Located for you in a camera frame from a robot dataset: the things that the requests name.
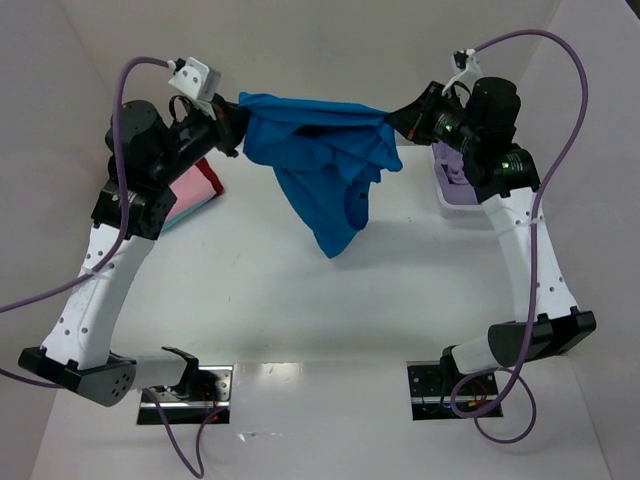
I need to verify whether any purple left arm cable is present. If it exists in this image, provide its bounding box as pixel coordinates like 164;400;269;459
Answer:
0;57;221;479

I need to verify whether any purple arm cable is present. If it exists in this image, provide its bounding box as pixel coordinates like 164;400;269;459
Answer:
0;57;221;479
449;28;587;445

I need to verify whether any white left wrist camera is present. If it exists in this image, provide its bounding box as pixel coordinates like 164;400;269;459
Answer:
168;57;221;104

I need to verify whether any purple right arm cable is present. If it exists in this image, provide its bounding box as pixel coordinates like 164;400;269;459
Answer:
449;28;587;445

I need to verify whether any lavender t shirt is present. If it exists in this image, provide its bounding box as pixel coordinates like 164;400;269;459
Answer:
432;143;479;208

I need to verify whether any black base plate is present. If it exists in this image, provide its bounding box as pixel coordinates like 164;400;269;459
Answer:
407;362;498;421
150;365;234;425

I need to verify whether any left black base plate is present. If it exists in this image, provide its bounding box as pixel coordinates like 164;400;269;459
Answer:
150;365;234;425

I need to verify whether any blue t shirt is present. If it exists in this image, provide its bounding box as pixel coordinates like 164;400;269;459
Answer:
239;92;403;258

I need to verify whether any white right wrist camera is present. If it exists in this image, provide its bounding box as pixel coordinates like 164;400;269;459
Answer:
443;49;483;95

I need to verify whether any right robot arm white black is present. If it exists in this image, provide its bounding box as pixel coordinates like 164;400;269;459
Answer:
385;77;596;375

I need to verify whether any pink folded t shirt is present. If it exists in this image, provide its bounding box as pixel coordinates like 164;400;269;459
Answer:
170;166;215;211

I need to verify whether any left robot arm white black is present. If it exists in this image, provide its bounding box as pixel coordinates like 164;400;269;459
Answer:
18;95;250;407

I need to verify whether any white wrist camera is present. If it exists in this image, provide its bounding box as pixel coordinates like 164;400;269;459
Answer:
443;49;483;95
168;57;221;104

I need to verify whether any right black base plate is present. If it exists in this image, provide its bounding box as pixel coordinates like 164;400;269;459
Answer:
407;362;498;421

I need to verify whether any dark red folded t shirt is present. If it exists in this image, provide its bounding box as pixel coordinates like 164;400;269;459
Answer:
195;158;225;197

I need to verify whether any teal folded t shirt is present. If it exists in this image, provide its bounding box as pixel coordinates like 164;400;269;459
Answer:
161;198;213;233

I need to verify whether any white plastic basket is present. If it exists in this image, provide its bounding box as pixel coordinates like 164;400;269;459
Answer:
431;143;486;219

